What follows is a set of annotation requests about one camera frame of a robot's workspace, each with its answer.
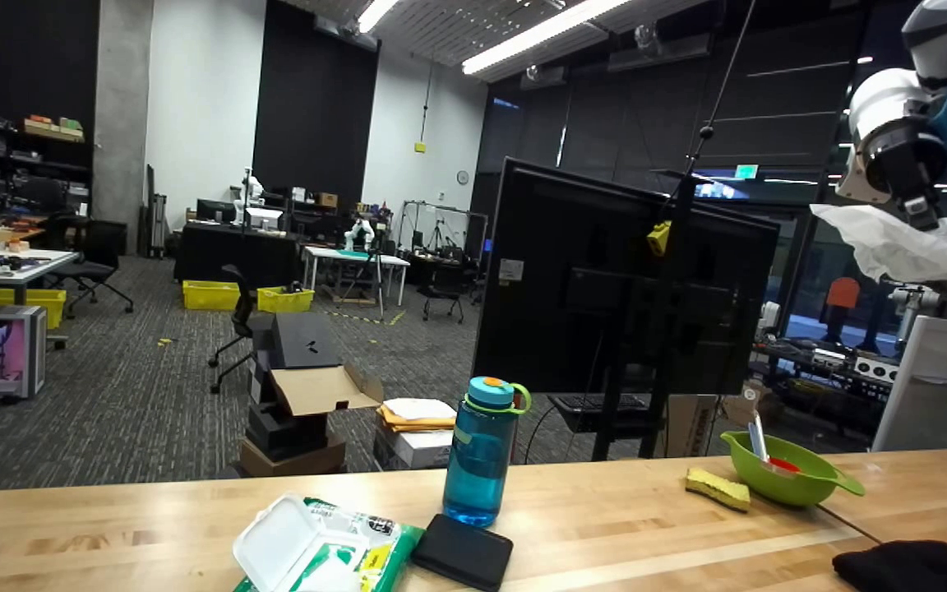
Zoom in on white panel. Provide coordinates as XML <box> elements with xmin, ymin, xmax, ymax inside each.
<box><xmin>872</xmin><ymin>314</ymin><xmax>947</xmax><ymax>454</ymax></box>

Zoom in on stacked sponges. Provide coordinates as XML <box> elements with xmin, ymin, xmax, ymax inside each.
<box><xmin>375</xmin><ymin>395</ymin><xmax>460</xmax><ymax>438</ymax></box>

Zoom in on large black panel on stand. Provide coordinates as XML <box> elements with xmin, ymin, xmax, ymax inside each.
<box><xmin>470</xmin><ymin>155</ymin><xmax>785</xmax><ymax>465</ymax></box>

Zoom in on yellow sponge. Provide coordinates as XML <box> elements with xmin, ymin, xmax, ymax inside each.
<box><xmin>681</xmin><ymin>465</ymin><xmax>756</xmax><ymax>516</ymax></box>

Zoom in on black office chair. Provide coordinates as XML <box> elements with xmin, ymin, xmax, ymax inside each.
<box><xmin>204</xmin><ymin>263</ymin><xmax>271</xmax><ymax>398</ymax></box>

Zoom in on flat white box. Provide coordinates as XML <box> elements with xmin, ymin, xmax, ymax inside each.
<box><xmin>370</xmin><ymin>427</ymin><xmax>457</xmax><ymax>471</ymax></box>

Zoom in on yellow storage bin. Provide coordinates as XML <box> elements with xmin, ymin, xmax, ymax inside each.
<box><xmin>252</xmin><ymin>282</ymin><xmax>318</xmax><ymax>318</ymax></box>
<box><xmin>0</xmin><ymin>282</ymin><xmax>70</xmax><ymax>331</ymax></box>
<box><xmin>179</xmin><ymin>278</ymin><xmax>242</xmax><ymax>316</ymax></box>

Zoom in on small yellow clip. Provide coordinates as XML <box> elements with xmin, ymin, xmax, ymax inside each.
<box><xmin>643</xmin><ymin>216</ymin><xmax>676</xmax><ymax>260</ymax></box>

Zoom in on dark box on cardboard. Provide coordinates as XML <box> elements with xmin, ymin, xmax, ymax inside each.
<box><xmin>259</xmin><ymin>314</ymin><xmax>347</xmax><ymax>371</ymax></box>

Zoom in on grey work desk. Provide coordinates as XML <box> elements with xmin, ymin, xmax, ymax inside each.
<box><xmin>0</xmin><ymin>243</ymin><xmax>82</xmax><ymax>314</ymax></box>

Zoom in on black equipment shelf rack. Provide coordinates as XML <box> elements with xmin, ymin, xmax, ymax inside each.
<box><xmin>0</xmin><ymin>106</ymin><xmax>94</xmax><ymax>227</ymax></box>

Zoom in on short ceiling light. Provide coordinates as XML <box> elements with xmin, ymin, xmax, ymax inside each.
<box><xmin>354</xmin><ymin>0</ymin><xmax>401</xmax><ymax>36</ymax></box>

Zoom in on white table with equipment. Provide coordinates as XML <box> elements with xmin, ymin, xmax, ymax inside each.
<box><xmin>300</xmin><ymin>210</ymin><xmax>414</xmax><ymax>314</ymax></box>

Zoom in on black phone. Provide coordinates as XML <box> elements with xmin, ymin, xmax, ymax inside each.
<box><xmin>411</xmin><ymin>510</ymin><xmax>516</xmax><ymax>592</ymax></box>

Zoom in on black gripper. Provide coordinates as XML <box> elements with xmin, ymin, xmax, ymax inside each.
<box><xmin>862</xmin><ymin>118</ymin><xmax>947</xmax><ymax>234</ymax></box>

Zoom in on open cardboard box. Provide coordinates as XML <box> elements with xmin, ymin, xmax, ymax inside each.
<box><xmin>233</xmin><ymin>361</ymin><xmax>386</xmax><ymax>482</ymax></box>

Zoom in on black folded cloth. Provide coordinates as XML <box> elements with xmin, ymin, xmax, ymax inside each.
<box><xmin>827</xmin><ymin>539</ymin><xmax>947</xmax><ymax>592</ymax></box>

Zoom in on green tissue pack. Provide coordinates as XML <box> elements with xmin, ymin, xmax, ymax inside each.
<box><xmin>231</xmin><ymin>489</ymin><xmax>428</xmax><ymax>592</ymax></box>

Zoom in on long black desk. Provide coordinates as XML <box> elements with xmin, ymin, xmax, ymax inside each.
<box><xmin>172</xmin><ymin>193</ymin><xmax>306</xmax><ymax>290</ymax></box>

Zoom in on long ceiling light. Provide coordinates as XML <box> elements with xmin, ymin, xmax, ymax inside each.
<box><xmin>460</xmin><ymin>0</ymin><xmax>630</xmax><ymax>79</ymax></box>

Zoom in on blue water bottle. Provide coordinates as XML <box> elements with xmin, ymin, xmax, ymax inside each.
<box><xmin>441</xmin><ymin>374</ymin><xmax>537</xmax><ymax>533</ymax></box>

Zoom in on clear plastic utensil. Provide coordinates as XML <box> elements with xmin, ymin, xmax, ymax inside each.
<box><xmin>745</xmin><ymin>409</ymin><xmax>777</xmax><ymax>466</ymax></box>

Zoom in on electronics rack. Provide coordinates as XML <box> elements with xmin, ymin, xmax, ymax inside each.
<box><xmin>753</xmin><ymin>210</ymin><xmax>907</xmax><ymax>446</ymax></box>

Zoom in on thin dark cord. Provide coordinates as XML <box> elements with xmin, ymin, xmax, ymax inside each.
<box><xmin>820</xmin><ymin>499</ymin><xmax>884</xmax><ymax>550</ymax></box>

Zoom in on green plastic bowl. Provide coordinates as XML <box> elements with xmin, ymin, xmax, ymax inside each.
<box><xmin>717</xmin><ymin>427</ymin><xmax>867</xmax><ymax>512</ymax></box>

